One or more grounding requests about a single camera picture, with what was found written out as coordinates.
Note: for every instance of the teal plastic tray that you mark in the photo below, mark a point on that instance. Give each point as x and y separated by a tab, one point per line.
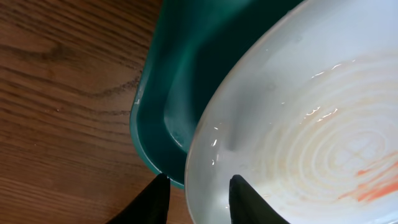
195	44

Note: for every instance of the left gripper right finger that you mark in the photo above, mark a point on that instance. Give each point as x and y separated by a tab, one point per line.
248	207

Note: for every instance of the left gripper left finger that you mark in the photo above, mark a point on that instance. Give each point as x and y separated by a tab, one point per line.
151	206

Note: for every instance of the light blue plate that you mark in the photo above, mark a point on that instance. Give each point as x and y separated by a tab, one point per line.
308	117

